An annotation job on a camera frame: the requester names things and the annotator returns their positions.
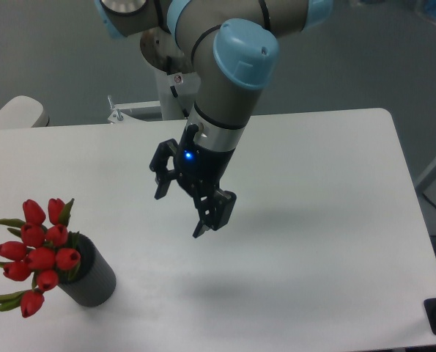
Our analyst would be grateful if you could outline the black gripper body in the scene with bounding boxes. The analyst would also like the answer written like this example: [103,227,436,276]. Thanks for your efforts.
[176,124,234,196]

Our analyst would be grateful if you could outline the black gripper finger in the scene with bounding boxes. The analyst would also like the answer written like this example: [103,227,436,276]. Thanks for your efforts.
[192,183,237,238]
[149,139,178,199]

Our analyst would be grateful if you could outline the red tulip bouquet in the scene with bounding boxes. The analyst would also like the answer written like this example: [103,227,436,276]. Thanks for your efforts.
[0,198,86,318]

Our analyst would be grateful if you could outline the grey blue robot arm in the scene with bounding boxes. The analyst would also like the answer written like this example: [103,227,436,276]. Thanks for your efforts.
[96,1,333,238]

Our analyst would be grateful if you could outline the dark grey ribbed vase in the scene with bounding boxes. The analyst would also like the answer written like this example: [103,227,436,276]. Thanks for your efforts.
[58,235,117,307]

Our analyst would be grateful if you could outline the white chair armrest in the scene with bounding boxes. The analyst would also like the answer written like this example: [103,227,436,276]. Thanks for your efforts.
[0,95,50,130]

